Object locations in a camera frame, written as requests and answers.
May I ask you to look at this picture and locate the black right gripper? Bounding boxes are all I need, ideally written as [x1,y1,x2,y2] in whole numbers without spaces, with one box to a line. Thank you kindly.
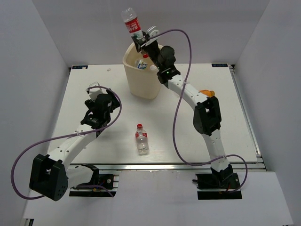
[132,36,163,71]

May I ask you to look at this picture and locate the green white label bottle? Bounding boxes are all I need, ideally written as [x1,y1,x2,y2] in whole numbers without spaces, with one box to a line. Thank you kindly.
[134,59,148,70]

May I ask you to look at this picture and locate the large red label bottle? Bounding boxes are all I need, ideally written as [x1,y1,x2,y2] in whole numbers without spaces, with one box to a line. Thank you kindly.
[121,8,148,58]

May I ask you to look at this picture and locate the small red cap bottle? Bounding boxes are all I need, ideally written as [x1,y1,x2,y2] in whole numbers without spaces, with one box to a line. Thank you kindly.
[135,124,149,155]

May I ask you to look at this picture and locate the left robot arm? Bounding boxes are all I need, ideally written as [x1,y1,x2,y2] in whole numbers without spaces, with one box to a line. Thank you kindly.
[29,84,122,201]

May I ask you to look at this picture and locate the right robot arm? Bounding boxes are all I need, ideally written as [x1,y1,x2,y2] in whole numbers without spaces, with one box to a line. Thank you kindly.
[132,32,233,188]

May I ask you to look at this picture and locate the beige plastic bin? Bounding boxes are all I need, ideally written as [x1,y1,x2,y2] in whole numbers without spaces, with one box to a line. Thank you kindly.
[123,43,161,99]

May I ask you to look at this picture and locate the orange juice bottle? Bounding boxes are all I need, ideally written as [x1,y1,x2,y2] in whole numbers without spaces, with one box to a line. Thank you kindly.
[199,89,215,97]

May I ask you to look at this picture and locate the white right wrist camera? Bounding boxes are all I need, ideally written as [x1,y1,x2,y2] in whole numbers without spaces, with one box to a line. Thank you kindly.
[146,26,160,40]

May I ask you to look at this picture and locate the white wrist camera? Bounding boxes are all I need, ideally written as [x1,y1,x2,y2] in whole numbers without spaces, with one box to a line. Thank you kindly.
[146,26,160,40]
[86,82,103,102]

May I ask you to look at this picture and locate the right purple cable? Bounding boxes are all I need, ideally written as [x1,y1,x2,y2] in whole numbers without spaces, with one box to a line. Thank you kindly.
[150,29,248,194]

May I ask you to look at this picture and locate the purple cable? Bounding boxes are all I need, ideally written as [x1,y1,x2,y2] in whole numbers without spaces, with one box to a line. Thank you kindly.
[150,29,248,194]
[10,86,123,200]

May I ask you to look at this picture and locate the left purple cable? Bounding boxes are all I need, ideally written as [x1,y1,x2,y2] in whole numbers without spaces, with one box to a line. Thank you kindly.
[10,86,123,200]

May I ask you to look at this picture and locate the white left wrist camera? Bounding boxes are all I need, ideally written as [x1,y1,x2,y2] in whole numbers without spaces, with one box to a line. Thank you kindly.
[86,82,103,102]

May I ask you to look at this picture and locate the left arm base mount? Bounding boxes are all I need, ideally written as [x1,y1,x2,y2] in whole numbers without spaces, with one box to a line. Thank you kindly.
[67,164,119,198]

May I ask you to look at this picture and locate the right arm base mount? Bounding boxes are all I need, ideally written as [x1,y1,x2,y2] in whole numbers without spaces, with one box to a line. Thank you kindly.
[192,173,242,200]

